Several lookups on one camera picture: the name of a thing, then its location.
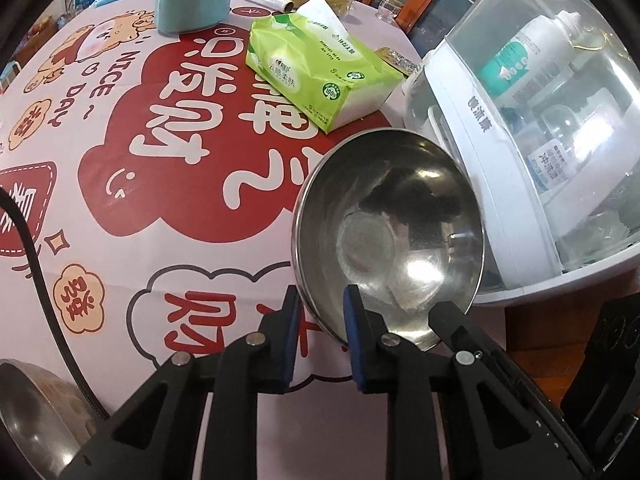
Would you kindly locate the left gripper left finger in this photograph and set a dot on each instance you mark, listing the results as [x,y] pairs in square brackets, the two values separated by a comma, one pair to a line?
[197,414]

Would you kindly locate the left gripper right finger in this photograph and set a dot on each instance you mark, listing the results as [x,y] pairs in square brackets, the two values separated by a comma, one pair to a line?
[471,415]

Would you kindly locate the large steel bowl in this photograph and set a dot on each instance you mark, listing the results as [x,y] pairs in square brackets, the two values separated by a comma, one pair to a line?
[44,419]

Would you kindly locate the pink steel bowl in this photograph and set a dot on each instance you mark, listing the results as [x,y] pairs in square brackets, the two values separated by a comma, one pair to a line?
[392,213]

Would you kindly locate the printed pink tablecloth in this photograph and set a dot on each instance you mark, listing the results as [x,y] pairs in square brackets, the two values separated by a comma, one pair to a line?
[157,176]

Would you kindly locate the white cosmetics storage box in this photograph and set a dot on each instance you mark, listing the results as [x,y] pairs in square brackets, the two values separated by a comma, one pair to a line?
[538,102]

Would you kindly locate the green tissue pack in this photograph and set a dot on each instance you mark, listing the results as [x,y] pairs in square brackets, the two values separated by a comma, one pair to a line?
[312,60]

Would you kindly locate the glass jar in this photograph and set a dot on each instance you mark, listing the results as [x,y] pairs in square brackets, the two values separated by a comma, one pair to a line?
[388,10]

